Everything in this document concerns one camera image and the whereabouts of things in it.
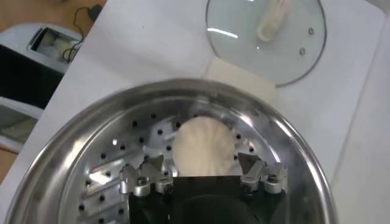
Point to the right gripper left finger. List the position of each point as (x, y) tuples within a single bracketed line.
[(146, 182)]

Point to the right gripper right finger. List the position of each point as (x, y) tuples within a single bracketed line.
[(262, 179)]

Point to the white steamed baozi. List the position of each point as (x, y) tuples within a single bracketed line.
[(204, 146)]

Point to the stainless steel steamer basket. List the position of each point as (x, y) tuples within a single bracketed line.
[(76, 146)]

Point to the white and black machine housing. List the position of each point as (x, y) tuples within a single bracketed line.
[(24, 76)]

